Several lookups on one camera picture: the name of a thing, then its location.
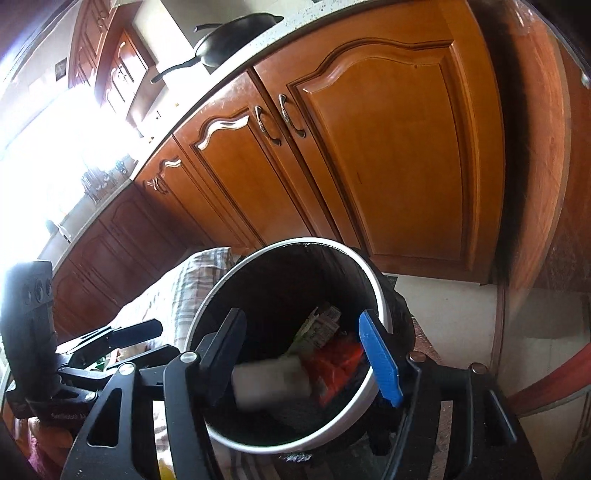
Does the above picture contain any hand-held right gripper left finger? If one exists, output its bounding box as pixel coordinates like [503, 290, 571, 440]
[60, 308, 247, 480]

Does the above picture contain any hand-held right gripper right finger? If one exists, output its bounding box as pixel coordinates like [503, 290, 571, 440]
[359, 310, 541, 480]

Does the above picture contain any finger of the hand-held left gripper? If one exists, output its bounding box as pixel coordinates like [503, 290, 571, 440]
[58, 319, 163, 356]
[60, 344, 182, 392]

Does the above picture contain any red plastic wrapper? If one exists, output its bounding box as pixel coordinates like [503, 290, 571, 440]
[307, 335, 370, 407]

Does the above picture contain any large white foam net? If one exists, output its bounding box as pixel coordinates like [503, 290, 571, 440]
[231, 355, 311, 411]

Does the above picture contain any green carton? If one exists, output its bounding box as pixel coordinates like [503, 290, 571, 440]
[295, 304, 342, 356]

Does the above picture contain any white bin with black liner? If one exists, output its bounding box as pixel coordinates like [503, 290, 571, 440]
[184, 237, 416, 457]

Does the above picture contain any plaid tablecloth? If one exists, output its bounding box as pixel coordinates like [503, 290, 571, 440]
[111, 247, 296, 480]

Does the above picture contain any utensil rack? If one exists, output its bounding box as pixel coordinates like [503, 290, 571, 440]
[78, 159, 134, 204]

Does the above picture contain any kitchen window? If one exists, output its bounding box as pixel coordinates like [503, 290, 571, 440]
[0, 83, 139, 278]

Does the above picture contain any wooden base cabinet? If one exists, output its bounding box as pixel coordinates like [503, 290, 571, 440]
[51, 0, 513, 342]

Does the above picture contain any white kitchen countertop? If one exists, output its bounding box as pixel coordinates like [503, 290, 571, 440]
[39, 0, 365, 273]

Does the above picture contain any black wok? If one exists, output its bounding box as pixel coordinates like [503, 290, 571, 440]
[150, 13, 284, 85]

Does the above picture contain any wooden door frame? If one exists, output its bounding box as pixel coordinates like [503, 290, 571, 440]
[489, 0, 591, 416]

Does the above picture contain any wooden wall cabinet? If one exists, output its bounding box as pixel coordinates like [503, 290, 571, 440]
[69, 0, 155, 125]

